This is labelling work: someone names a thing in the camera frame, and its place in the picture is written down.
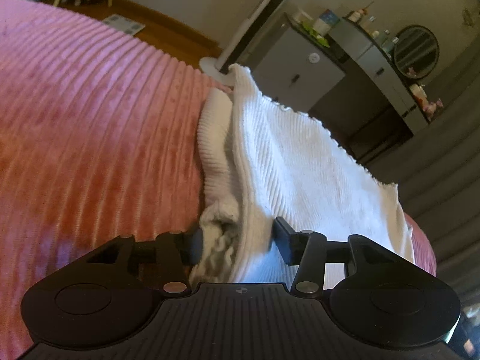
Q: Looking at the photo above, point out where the grey tall dresser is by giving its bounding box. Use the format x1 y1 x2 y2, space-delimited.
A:
329 16 431 159

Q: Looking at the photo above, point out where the white bathroom scale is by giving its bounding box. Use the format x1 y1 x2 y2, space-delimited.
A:
102 14 146 36

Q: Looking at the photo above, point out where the blue white tissue box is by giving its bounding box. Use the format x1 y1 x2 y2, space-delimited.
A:
312 9 339 36

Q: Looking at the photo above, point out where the white standing floor lamp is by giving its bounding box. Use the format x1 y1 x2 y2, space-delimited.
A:
199 0 285 86

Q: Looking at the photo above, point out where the round wall mirror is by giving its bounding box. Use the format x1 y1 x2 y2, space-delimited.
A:
393 24 440 80

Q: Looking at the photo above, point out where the pink ribbed plush blanket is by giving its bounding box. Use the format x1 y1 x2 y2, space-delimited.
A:
1 0 436 359

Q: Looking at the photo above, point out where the white ribbed knit garment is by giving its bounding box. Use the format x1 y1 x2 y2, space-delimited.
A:
190 64 414 284

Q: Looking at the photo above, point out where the grey small cabinet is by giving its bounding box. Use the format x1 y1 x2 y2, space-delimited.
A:
246 15 345 113

